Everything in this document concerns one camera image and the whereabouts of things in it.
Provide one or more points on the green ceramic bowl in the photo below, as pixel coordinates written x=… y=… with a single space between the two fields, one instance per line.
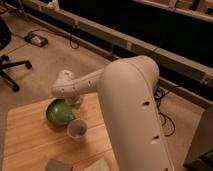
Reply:
x=59 y=112

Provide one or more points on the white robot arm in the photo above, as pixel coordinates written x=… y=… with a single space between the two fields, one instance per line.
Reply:
x=125 y=89

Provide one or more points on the white paper cup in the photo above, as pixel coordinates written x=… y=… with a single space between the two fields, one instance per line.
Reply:
x=77 y=129

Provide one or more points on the power strip on floor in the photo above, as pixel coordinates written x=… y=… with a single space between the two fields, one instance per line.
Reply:
x=36 y=40

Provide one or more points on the black office chair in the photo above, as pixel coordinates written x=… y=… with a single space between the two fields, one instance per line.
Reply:
x=5 y=38

